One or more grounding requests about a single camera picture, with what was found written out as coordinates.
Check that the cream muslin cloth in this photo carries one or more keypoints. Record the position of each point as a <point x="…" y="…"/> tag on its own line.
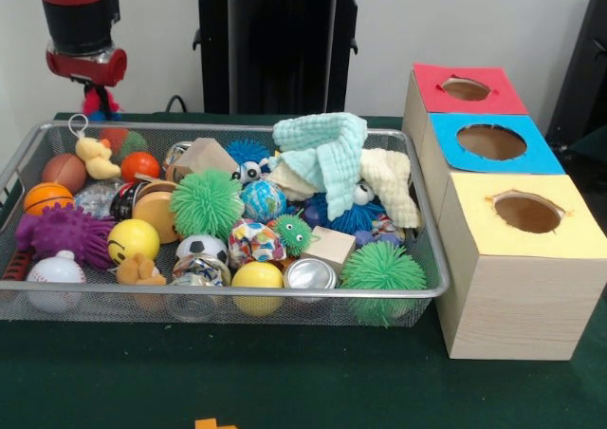
<point x="389" y="182"/>

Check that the white baseball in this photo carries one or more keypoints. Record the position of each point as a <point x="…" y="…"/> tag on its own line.
<point x="54" y="272"/>

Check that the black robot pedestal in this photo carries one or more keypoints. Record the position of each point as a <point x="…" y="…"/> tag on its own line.
<point x="285" y="49"/>

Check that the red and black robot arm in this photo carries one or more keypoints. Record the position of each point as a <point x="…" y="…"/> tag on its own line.
<point x="81" y="11"/>

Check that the dark green tablecloth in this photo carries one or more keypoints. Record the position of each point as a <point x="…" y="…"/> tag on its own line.
<point x="285" y="382"/>

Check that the silver can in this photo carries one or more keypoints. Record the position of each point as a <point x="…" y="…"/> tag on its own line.
<point x="311" y="273"/>

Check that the small orange basketball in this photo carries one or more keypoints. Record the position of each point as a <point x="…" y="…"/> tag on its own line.
<point x="47" y="198"/>

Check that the purple spiky toy with eyes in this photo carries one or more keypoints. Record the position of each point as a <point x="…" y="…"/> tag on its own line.
<point x="64" y="234"/>

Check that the green spiky ball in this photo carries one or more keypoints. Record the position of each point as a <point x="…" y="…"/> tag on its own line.
<point x="384" y="270"/>
<point x="206" y="204"/>

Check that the orange plastic comb toy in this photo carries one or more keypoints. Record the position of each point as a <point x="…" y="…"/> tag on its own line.
<point x="216" y="423"/>

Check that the clear mesh bin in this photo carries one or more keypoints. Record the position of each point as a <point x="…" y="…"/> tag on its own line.
<point x="398" y="149"/>

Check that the yellow smiley ball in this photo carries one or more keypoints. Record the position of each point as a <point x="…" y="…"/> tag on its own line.
<point x="133" y="241"/>

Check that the mint green cloth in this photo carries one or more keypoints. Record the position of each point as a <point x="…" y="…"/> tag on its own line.
<point x="327" y="154"/>

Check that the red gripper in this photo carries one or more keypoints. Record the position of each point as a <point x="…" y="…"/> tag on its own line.
<point x="85" y="68"/>

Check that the wooden box with three holes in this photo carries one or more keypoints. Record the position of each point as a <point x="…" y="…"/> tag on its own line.
<point x="512" y="296"/>

